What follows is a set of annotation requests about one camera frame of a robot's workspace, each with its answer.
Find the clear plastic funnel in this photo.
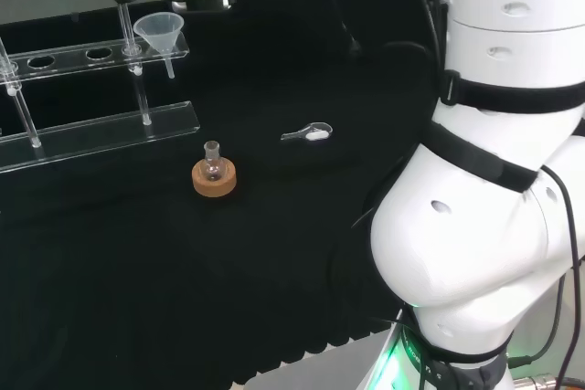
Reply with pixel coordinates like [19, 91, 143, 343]
[133, 14, 186, 79]

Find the clear funnel stand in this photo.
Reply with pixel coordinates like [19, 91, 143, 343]
[0, 0, 202, 175]

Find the glass weighing funnel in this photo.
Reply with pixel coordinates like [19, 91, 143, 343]
[280, 121, 334, 143]

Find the round-bottom glass flask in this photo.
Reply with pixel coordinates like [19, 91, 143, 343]
[202, 140, 226, 183]

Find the black cloth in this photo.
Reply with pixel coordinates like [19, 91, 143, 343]
[0, 0, 452, 386]

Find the cork ring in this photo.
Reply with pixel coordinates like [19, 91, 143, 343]
[191, 157, 239, 199]

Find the black cable with plug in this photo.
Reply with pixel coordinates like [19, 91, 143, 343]
[319, 0, 433, 67]

